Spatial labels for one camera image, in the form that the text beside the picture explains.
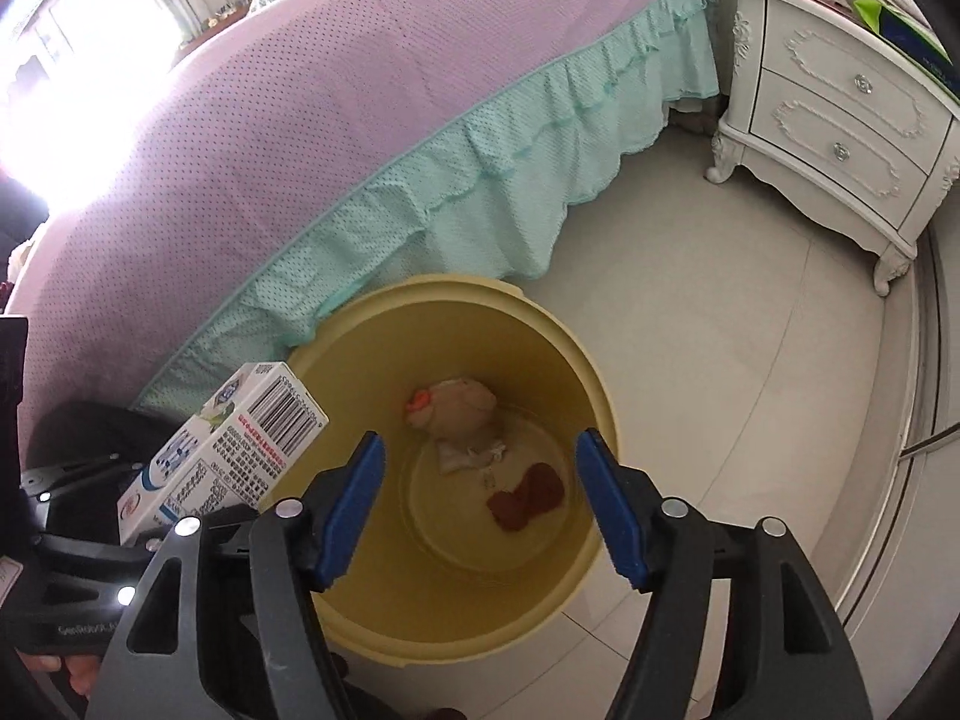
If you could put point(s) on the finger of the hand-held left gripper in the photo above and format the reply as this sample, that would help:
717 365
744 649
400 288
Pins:
75 474
202 529

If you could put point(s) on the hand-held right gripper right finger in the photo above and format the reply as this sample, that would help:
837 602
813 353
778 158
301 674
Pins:
611 499

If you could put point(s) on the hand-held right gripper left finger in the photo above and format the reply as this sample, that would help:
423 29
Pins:
352 495

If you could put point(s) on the white and blue milk carton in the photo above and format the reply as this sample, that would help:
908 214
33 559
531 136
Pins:
225 450

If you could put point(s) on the person's left hand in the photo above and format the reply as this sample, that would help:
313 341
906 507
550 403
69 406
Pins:
79 671

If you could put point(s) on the red-brown wrapper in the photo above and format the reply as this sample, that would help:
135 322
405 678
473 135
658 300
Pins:
529 499

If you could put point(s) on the small orange scrap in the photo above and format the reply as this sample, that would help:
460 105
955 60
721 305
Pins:
416 401

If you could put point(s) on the crumpled beige tissue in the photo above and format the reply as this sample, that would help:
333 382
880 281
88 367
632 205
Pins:
461 412

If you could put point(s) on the white wardrobe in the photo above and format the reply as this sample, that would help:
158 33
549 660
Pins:
907 465

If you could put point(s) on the bed with purple sheet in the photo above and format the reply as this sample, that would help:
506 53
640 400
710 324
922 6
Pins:
315 127

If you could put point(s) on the white carved nightstand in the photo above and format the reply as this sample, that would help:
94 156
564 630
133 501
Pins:
832 112

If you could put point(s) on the bright green packet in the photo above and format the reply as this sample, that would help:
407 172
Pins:
870 11

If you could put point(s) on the books on nightstand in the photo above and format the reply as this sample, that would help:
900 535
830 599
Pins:
911 34

